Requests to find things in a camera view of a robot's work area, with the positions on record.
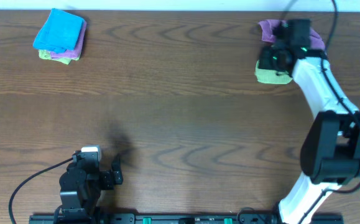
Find light green microfiber cloth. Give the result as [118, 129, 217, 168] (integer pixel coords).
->
[254, 61, 293, 85]

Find crumpled purple cloth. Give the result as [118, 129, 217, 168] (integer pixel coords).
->
[258, 19, 325, 50]

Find folded purple cloth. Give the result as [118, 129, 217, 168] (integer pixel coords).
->
[49, 20, 88, 60]

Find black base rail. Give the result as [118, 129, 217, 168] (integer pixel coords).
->
[29, 213, 344, 224]

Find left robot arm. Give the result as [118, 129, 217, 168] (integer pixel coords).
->
[53, 152, 123, 223]

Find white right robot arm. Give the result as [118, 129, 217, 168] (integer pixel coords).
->
[258, 46, 360, 223]

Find folded blue cloth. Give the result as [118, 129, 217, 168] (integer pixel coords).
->
[33, 8, 85, 53]

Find folded green cloth in stack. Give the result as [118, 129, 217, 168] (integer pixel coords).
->
[38, 50, 81, 65]

